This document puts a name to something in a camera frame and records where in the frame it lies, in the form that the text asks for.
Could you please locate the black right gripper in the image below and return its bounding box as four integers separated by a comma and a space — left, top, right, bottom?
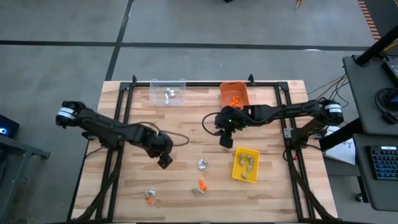
214, 107, 249, 149

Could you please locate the yellow plastic basket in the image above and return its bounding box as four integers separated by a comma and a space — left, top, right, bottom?
231, 146, 261, 184

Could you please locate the orange plastic bin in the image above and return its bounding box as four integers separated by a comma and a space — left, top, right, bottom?
220, 81, 251, 110

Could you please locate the clear plastic bin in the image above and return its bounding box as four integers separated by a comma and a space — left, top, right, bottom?
149, 78, 187, 107

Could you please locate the white paper sheet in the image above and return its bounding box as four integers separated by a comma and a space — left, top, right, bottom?
323, 126, 356, 166

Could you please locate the grey desk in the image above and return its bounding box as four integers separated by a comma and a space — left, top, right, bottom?
342, 54, 398, 136
353, 133, 398, 213

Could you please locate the black box with blue light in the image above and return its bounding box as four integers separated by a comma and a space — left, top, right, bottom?
0, 114, 20, 139

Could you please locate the black headset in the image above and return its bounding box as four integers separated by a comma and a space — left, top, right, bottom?
374, 87, 398, 126

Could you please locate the backlit black keyboard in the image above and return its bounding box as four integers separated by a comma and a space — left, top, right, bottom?
369, 145, 398, 181

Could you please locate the black metal pole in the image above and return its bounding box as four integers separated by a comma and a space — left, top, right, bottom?
355, 24, 398, 67

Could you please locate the black laptop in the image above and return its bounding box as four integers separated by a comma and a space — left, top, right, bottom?
381, 55, 398, 90

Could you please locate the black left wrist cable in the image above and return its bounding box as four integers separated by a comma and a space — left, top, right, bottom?
136, 121, 190, 147

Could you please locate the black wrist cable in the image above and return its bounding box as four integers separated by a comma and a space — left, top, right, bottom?
136, 121, 190, 147
201, 112, 223, 136

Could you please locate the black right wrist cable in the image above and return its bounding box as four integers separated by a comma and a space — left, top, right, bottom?
201, 112, 223, 136

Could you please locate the black metal table frame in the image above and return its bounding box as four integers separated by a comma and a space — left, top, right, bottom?
67, 73, 338, 223

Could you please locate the black floor cable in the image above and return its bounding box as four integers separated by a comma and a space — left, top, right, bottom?
307, 74, 351, 108

